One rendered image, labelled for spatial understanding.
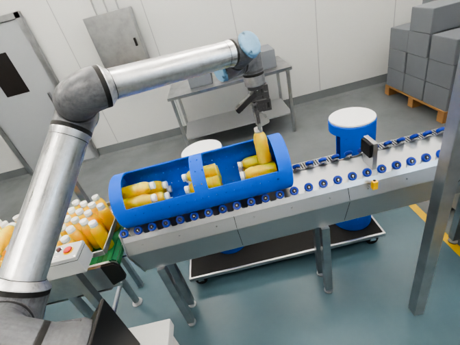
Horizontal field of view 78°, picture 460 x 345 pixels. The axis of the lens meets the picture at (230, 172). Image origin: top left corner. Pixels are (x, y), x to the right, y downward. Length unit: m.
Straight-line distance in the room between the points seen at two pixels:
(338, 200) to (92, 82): 1.23
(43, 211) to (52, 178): 0.09
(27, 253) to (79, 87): 0.45
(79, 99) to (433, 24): 3.83
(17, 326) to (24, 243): 0.22
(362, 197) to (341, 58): 3.64
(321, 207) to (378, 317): 0.89
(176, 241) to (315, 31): 3.90
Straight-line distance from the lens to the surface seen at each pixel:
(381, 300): 2.24
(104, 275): 1.65
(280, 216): 1.51
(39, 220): 0.92
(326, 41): 4.87
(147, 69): 0.89
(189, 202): 1.37
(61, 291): 1.80
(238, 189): 1.35
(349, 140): 1.90
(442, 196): 1.51
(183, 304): 2.06
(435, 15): 4.15
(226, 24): 4.48
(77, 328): 0.80
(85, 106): 0.86
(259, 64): 1.24
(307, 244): 2.30
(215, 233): 1.52
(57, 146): 0.94
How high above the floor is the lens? 1.88
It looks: 33 degrees down
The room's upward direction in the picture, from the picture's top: 15 degrees counter-clockwise
